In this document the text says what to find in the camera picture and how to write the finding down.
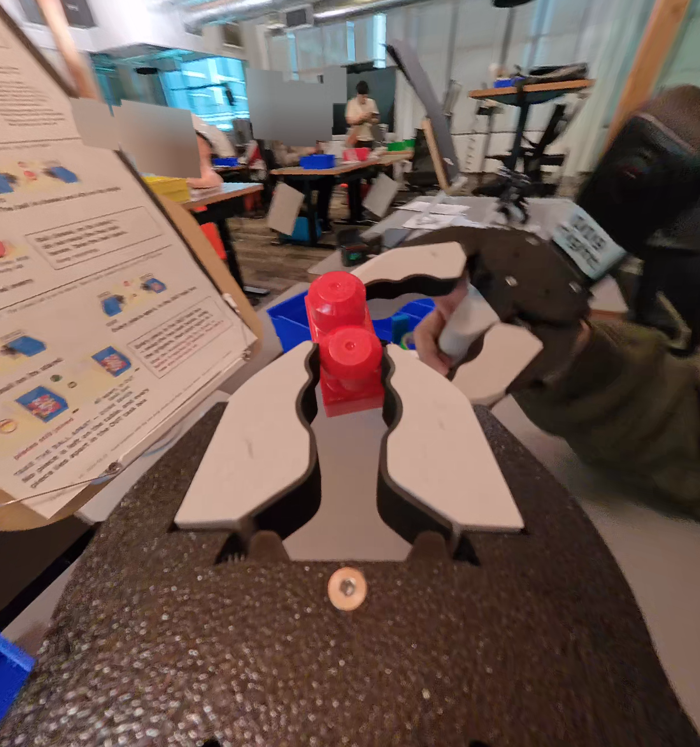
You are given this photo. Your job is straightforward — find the grey leaning panel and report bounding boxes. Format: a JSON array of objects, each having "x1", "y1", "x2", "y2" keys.
[{"x1": 386, "y1": 44, "x2": 461, "y2": 190}]

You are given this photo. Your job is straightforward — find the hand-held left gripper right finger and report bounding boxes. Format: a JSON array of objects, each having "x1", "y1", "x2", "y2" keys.
[{"x1": 378, "y1": 344, "x2": 526, "y2": 534}]

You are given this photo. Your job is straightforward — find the person's right forearm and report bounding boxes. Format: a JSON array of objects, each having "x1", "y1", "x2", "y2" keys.
[{"x1": 510, "y1": 318, "x2": 700, "y2": 529}]

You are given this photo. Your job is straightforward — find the loose paper sheets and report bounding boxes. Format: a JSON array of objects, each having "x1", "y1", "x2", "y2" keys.
[{"x1": 396, "y1": 198, "x2": 473, "y2": 230}]

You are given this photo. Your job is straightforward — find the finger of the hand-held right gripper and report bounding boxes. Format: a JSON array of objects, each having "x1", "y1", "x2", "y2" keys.
[
  {"x1": 350, "y1": 241, "x2": 468, "y2": 297},
  {"x1": 451, "y1": 322, "x2": 545, "y2": 407}
]

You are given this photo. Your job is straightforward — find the grey office desk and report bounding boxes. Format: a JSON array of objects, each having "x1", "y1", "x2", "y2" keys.
[
  {"x1": 271, "y1": 151, "x2": 415, "y2": 225},
  {"x1": 181, "y1": 182, "x2": 272, "y2": 295}
]

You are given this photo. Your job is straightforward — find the black standing desk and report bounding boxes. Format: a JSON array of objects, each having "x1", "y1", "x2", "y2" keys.
[{"x1": 469, "y1": 79, "x2": 596, "y2": 176}]

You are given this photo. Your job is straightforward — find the small yellow bin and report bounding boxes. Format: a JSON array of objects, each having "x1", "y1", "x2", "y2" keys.
[{"x1": 142, "y1": 175, "x2": 190, "y2": 203}]

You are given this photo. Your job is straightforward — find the red toy building block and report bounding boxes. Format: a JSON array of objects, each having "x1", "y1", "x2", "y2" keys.
[{"x1": 305, "y1": 270, "x2": 387, "y2": 419}]

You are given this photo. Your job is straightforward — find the person's right hand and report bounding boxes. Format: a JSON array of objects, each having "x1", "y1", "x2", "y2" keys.
[{"x1": 413, "y1": 279, "x2": 473, "y2": 378}]

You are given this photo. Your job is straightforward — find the black power device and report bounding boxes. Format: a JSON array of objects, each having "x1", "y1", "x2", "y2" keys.
[{"x1": 337, "y1": 229, "x2": 384, "y2": 267}]

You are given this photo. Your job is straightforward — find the slim wooden pillar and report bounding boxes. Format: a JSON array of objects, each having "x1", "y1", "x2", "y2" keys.
[{"x1": 604, "y1": 0, "x2": 692, "y2": 147}]

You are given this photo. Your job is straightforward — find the instruction sheet on board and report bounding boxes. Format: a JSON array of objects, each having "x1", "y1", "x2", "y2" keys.
[{"x1": 0, "y1": 0, "x2": 264, "y2": 532}]

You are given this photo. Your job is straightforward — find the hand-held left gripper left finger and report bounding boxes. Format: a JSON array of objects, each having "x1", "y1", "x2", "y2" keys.
[{"x1": 174, "y1": 340, "x2": 323, "y2": 533}]

